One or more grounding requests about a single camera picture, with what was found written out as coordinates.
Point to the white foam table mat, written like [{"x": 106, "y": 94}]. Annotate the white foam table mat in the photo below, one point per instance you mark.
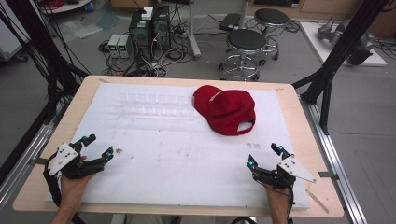
[{"x": 174, "y": 161}]

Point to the thin wooden stick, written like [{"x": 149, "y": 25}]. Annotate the thin wooden stick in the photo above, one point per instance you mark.
[{"x": 317, "y": 201}]

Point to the clear plastic rack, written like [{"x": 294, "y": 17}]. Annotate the clear plastic rack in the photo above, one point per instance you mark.
[{"x": 155, "y": 105}]

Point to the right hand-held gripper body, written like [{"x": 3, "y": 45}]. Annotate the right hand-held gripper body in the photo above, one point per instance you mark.
[{"x": 286, "y": 172}]

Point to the grey metal table leg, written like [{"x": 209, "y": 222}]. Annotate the grey metal table leg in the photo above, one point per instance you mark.
[{"x": 193, "y": 31}]

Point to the white power supply box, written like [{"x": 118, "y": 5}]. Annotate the white power supply box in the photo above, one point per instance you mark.
[
  {"x": 124, "y": 46},
  {"x": 113, "y": 45}
]

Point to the black round stool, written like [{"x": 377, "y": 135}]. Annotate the black round stool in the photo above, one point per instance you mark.
[
  {"x": 246, "y": 40},
  {"x": 271, "y": 17}
]

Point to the person's left hand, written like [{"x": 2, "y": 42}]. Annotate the person's left hand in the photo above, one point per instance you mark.
[{"x": 73, "y": 189}]

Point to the white floor board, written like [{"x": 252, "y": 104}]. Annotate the white floor board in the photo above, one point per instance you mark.
[{"x": 339, "y": 46}]

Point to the aluminium side rail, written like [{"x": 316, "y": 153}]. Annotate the aluminium side rail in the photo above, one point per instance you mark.
[
  {"x": 333, "y": 161},
  {"x": 25, "y": 155}
]

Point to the black flat device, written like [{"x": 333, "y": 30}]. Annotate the black flat device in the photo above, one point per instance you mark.
[{"x": 229, "y": 21}]

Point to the black metal frame post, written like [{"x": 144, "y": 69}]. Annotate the black metal frame post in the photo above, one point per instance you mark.
[
  {"x": 43, "y": 46},
  {"x": 339, "y": 53}
]

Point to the black computer tower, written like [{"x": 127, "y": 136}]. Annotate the black computer tower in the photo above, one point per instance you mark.
[
  {"x": 162, "y": 28},
  {"x": 140, "y": 31}
]

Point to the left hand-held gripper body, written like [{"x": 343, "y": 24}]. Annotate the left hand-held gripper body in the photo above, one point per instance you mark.
[{"x": 67, "y": 161}]

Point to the white adapter box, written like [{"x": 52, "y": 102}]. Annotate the white adapter box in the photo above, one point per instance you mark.
[{"x": 147, "y": 13}]

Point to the red baseball cap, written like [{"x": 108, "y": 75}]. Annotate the red baseball cap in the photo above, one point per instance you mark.
[{"x": 225, "y": 109}]

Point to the person's right hand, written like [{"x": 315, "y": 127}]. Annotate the person's right hand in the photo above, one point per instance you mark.
[{"x": 277, "y": 196}]

